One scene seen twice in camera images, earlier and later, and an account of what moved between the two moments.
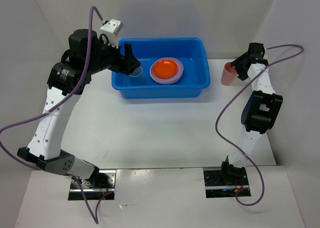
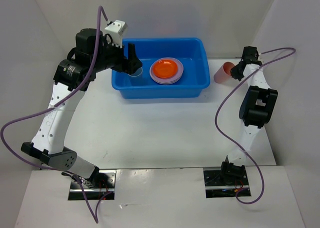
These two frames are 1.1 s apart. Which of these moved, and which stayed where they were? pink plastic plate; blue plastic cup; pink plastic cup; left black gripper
Moved: pink plastic cup
Stayed: blue plastic cup; pink plastic plate; left black gripper
